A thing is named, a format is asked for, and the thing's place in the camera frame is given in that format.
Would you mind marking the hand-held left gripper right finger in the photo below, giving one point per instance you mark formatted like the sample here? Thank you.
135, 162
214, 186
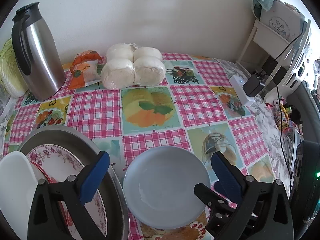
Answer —
225, 177

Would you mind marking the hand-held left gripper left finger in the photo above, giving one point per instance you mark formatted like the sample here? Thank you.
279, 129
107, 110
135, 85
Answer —
93, 180

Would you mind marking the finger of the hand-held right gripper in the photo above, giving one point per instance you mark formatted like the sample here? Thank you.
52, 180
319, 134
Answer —
207, 195
217, 187

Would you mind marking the pink floral round plate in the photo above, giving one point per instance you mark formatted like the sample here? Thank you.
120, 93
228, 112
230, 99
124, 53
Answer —
62, 157

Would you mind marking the strawberry print bowl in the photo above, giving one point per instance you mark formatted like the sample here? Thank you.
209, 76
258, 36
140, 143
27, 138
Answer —
53, 180

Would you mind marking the stainless steel basin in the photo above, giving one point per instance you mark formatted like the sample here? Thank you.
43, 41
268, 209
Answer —
75, 142

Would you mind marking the white squarish bowl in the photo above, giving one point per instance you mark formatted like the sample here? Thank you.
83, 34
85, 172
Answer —
15, 192

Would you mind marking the pink checkered tablecloth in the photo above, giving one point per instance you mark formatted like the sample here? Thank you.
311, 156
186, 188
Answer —
200, 100

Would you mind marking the black electronic device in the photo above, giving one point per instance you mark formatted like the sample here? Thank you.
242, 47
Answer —
307, 180

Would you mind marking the colourful small packets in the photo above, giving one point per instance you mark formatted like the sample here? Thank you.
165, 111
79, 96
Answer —
281, 115

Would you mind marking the white power strip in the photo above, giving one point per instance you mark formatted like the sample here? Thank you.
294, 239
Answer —
240, 90

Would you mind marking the black charger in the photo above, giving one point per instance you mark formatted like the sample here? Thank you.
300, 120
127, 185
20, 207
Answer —
253, 86

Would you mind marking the orange snack packet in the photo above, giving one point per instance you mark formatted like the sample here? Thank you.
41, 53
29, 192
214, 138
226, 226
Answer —
82, 75

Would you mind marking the bag of steamed buns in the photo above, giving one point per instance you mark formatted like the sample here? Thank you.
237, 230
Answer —
135, 72

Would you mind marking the stainless steel thermos carafe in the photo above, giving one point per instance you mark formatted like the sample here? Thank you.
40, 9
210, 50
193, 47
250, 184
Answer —
42, 62

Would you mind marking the napa cabbage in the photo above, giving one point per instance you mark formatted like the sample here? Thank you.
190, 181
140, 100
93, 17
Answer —
10, 75

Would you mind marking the white shelf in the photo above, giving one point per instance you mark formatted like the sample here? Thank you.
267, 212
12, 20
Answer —
265, 33

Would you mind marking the white printed box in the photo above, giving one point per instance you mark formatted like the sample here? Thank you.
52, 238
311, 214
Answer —
280, 22

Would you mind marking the green cloth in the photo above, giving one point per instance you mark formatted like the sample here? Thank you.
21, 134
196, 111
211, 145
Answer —
260, 5

